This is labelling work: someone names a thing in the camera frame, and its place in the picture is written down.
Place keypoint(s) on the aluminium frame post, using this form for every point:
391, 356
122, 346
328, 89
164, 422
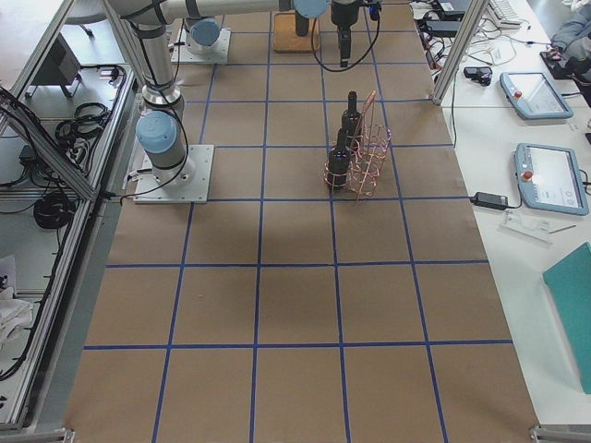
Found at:
462, 39

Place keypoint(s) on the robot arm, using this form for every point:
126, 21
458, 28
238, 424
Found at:
202, 33
148, 21

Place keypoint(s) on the wooden tray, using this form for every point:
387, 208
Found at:
285, 41

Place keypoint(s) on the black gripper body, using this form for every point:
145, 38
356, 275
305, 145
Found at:
343, 14

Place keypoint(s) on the copper wire wine basket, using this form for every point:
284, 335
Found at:
369, 155

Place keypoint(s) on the blue teach pendant far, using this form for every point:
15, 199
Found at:
533, 96

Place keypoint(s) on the dark wine bottle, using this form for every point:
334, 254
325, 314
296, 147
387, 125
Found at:
301, 25
338, 162
351, 120

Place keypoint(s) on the blue teach pendant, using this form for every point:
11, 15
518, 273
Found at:
533, 96
548, 178

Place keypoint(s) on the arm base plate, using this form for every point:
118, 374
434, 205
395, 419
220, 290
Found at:
187, 52
179, 185

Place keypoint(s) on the black power adapter right desk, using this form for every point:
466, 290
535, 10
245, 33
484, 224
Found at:
489, 201

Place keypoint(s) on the blue teach pendant near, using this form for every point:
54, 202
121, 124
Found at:
548, 178

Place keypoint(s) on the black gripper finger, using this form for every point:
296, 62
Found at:
344, 51

